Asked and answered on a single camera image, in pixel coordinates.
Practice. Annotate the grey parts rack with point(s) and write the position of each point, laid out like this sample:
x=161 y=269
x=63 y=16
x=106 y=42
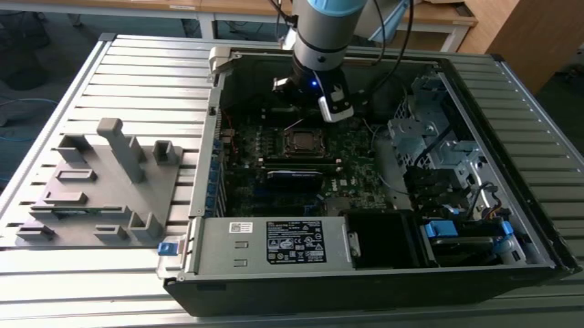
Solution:
x=114 y=205

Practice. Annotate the green motherboard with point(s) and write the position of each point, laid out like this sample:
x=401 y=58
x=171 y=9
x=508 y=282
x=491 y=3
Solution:
x=360 y=171

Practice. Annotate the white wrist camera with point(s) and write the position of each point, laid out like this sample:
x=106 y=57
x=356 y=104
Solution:
x=336 y=114

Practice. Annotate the small blue plastic latch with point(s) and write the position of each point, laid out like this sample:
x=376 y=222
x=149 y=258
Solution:
x=505 y=228

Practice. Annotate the green RAM stick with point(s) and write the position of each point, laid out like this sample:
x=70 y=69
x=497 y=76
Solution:
x=87 y=210

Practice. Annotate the grey chipset heatsink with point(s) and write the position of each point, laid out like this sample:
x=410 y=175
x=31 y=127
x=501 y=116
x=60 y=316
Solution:
x=338 y=204

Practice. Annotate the silver metal disk bay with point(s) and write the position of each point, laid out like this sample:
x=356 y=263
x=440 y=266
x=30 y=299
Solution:
x=406 y=131

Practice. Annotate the blue case clip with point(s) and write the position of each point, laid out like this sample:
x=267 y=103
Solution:
x=166 y=249

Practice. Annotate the black hard disk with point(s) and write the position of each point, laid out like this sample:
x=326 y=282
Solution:
x=461 y=253

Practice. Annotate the black PC case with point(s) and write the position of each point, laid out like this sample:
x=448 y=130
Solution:
x=365 y=294

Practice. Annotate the wooden desk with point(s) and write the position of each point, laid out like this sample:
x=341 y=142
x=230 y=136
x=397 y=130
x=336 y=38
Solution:
x=456 y=18
x=91 y=4

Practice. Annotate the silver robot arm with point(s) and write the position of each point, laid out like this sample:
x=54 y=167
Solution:
x=324 y=41

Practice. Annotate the blue disk carrier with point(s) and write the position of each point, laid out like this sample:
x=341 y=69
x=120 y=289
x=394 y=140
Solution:
x=440 y=228

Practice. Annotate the silver CPU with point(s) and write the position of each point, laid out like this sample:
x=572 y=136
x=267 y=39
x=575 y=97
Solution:
x=305 y=140

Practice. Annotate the wooden cabinet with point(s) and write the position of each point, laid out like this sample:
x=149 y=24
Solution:
x=539 y=34

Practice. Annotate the CPU socket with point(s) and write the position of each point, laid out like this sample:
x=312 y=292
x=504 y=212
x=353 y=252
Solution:
x=305 y=156

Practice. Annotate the silver power supply unit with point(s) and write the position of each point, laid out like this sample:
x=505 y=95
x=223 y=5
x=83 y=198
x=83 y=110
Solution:
x=219 y=253

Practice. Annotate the black graphics card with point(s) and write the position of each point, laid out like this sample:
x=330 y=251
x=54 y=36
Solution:
x=294 y=182

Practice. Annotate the black office chair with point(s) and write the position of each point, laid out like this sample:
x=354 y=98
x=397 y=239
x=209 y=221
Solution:
x=23 y=68

